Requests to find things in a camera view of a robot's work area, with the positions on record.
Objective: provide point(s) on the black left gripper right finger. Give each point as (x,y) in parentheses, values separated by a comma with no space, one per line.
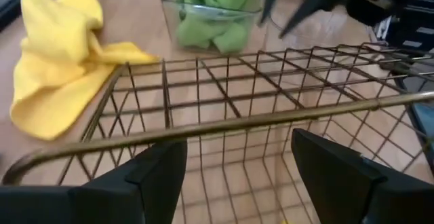
(356,197)

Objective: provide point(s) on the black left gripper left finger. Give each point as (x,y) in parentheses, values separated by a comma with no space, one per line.
(101,203)

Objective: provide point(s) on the yellow microfiber towel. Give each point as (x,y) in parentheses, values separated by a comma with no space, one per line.
(57,64)

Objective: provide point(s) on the light blue wrapped bundle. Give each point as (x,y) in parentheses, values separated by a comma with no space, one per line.
(425,120)

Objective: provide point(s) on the aluminium frame bracket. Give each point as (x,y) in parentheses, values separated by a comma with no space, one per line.
(382,28)

